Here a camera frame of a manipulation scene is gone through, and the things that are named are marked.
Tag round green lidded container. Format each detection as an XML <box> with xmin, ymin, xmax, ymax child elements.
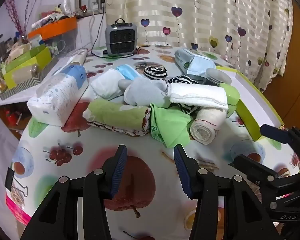
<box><xmin>219</xmin><ymin>82</ymin><xmax>241</xmax><ymax>114</ymax></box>

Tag green cardboard box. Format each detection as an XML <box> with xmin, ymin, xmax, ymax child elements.
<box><xmin>2</xmin><ymin>47</ymin><xmax>53</xmax><ymax>88</ymax></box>
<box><xmin>10</xmin><ymin>43</ymin><xmax>47</xmax><ymax>62</ymax></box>

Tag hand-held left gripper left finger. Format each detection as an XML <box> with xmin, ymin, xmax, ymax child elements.
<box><xmin>19</xmin><ymin>144</ymin><xmax>128</xmax><ymax>240</ymax></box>

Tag white box yellow-green rim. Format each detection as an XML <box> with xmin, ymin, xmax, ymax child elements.
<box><xmin>215</xmin><ymin>66</ymin><xmax>285</xmax><ymax>142</ymax></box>

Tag black white zigzag tray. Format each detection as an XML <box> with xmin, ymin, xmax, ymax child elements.
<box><xmin>0</xmin><ymin>66</ymin><xmax>58</xmax><ymax>100</ymax></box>

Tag white blue tissue pack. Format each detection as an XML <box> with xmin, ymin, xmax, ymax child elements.
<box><xmin>27</xmin><ymin>64</ymin><xmax>89</xmax><ymax>127</ymax></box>

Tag white towel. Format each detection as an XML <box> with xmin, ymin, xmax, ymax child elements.
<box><xmin>167</xmin><ymin>83</ymin><xmax>229</xmax><ymax>110</ymax></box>

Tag large striped sock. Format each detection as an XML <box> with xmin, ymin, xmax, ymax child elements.
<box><xmin>167</xmin><ymin>76</ymin><xmax>203</xmax><ymax>117</ymax></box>

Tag grey portable heater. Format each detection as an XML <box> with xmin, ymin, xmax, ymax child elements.
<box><xmin>105</xmin><ymin>19</ymin><xmax>137</xmax><ymax>57</ymax></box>

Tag striped heart print curtain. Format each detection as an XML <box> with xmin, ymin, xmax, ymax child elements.
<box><xmin>104</xmin><ymin>0</ymin><xmax>294</xmax><ymax>93</ymax></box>

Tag small striped sock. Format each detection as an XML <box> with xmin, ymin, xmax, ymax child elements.
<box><xmin>144</xmin><ymin>66</ymin><xmax>168</xmax><ymax>80</ymax></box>

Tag purple decorative branches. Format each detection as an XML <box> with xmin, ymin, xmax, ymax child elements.
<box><xmin>4</xmin><ymin>0</ymin><xmax>44</xmax><ymax>35</ymax></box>

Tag food print tablecloth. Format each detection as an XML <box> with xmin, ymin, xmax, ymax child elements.
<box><xmin>5</xmin><ymin>44</ymin><xmax>300</xmax><ymax>240</ymax></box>

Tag pile of assorted packets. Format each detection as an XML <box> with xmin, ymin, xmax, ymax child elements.
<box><xmin>31</xmin><ymin>4</ymin><xmax>77</xmax><ymax>28</ymax></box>

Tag grey translucent round container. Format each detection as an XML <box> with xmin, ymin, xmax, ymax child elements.
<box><xmin>204</xmin><ymin>68</ymin><xmax>232</xmax><ymax>85</ymax></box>

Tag white paper roll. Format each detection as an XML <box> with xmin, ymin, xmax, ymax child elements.
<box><xmin>57</xmin><ymin>49</ymin><xmax>88</xmax><ymax>68</ymax></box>

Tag green apple print towel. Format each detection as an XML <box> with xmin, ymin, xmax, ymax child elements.
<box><xmin>82</xmin><ymin>99</ymin><xmax>152</xmax><ymax>137</ymax></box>

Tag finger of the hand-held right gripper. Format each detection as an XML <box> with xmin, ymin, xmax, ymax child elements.
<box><xmin>228</xmin><ymin>154</ymin><xmax>290</xmax><ymax>205</ymax></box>
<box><xmin>259</xmin><ymin>124</ymin><xmax>300</xmax><ymax>171</ymax></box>

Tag beige towel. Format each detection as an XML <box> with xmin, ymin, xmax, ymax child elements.
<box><xmin>190</xmin><ymin>106</ymin><xmax>227</xmax><ymax>145</ymax></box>

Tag grey sock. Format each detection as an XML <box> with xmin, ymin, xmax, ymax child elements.
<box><xmin>118</xmin><ymin>77</ymin><xmax>171</xmax><ymax>107</ymax></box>

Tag green cloth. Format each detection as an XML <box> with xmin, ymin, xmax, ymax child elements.
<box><xmin>150</xmin><ymin>103</ymin><xmax>194</xmax><ymax>148</ymax></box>

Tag clear container orange lid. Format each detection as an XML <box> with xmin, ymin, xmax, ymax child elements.
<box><xmin>27</xmin><ymin>17</ymin><xmax>78</xmax><ymax>55</ymax></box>

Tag dark glass jar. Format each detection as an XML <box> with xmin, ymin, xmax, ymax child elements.
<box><xmin>0</xmin><ymin>39</ymin><xmax>7</xmax><ymax>63</ymax></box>

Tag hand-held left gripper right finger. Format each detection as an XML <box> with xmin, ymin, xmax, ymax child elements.
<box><xmin>173</xmin><ymin>144</ymin><xmax>282</xmax><ymax>240</ymax></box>

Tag black binder clip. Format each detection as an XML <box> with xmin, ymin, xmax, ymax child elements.
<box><xmin>4</xmin><ymin>168</ymin><xmax>29</xmax><ymax>197</ymax></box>

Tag wet wipes pack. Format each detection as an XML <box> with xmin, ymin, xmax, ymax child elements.
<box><xmin>174</xmin><ymin>49</ymin><xmax>208</xmax><ymax>75</ymax></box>

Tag white sock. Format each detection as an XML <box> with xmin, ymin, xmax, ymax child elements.
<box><xmin>90</xmin><ymin>69</ymin><xmax>127</xmax><ymax>100</ymax></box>

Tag light blue plastic package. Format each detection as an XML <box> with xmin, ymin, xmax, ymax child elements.
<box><xmin>187</xmin><ymin>56</ymin><xmax>217</xmax><ymax>77</ymax></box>

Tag stack of blue face masks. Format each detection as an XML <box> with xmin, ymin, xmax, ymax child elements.
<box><xmin>116</xmin><ymin>64</ymin><xmax>143</xmax><ymax>80</ymax></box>

